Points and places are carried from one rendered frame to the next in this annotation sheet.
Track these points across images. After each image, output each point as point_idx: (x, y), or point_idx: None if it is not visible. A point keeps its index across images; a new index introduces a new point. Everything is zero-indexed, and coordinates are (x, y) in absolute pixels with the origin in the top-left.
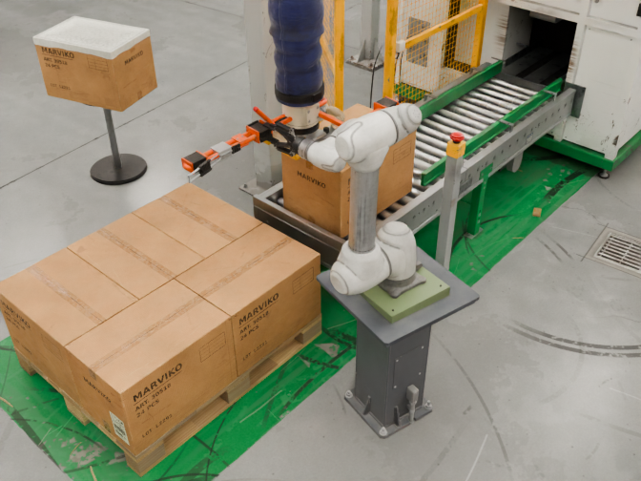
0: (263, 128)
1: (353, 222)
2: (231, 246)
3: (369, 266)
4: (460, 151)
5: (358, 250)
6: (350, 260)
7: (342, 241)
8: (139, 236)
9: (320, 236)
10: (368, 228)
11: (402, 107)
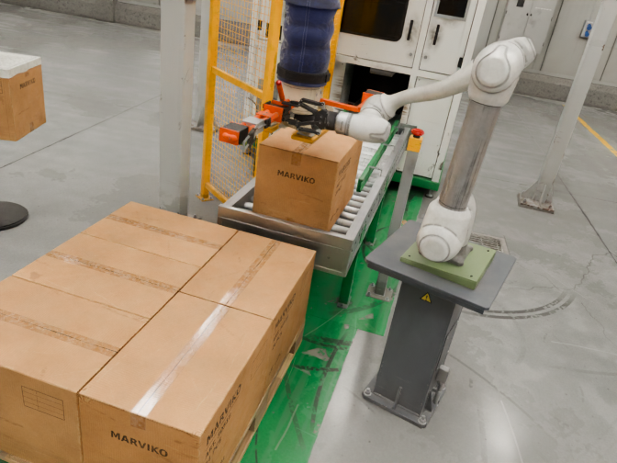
0: (282, 107)
1: (462, 174)
2: (221, 254)
3: (467, 225)
4: (420, 145)
5: (458, 208)
6: (451, 219)
7: (338, 235)
8: (106, 254)
9: (309, 234)
10: (475, 179)
11: (521, 39)
